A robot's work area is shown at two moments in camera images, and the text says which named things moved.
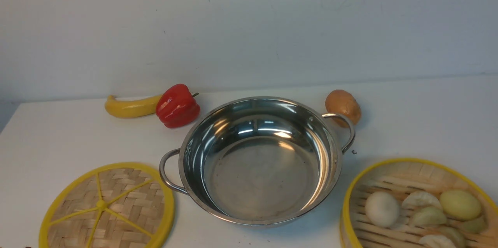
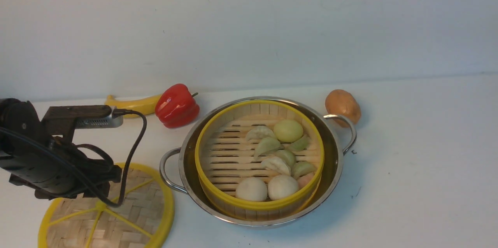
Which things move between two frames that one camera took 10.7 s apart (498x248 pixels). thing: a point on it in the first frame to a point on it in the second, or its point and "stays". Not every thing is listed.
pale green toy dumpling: (428, 216) to (265, 145)
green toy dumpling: (479, 226) to (302, 144)
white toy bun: (381, 208) to (251, 189)
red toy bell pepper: (176, 106) stays
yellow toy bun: (460, 204) to (288, 131)
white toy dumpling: (417, 200) to (257, 132)
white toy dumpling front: (437, 241) to (276, 164)
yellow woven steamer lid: (115, 204) stays
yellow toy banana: (122, 109) stays
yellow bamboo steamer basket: (414, 203) to (224, 155)
